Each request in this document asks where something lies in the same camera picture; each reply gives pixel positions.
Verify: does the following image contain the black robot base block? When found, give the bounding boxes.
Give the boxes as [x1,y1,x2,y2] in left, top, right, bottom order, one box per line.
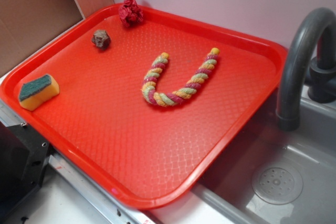
[1,124,50,205]

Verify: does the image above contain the brown grey rock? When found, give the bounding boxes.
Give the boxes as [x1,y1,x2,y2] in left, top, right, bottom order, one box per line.
[91,29,111,50]

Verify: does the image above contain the red plastic tray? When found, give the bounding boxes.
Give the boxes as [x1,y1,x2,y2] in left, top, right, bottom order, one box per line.
[1,5,287,209]

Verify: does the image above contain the crumpled red paper ball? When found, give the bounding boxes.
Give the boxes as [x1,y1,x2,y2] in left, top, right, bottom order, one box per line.
[118,0,143,27]

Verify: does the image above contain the grey plastic sink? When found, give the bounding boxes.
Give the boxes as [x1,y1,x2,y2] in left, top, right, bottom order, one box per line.
[193,94,335,223]

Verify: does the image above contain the yellow green sponge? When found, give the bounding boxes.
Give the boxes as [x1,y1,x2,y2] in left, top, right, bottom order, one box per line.
[18,74,60,111]

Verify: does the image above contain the round sink drain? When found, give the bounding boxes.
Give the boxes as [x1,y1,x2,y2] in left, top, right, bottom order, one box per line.
[251,165,303,205]

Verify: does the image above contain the grey curved faucet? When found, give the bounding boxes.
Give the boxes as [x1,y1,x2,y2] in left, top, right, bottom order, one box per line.
[276,7,335,131]

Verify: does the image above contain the brown cardboard panel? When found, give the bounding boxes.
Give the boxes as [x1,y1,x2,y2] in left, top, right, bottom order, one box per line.
[1,0,114,76]

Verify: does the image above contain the multicolour twisted rope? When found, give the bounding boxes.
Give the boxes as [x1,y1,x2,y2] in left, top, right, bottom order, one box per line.
[141,47,221,108]

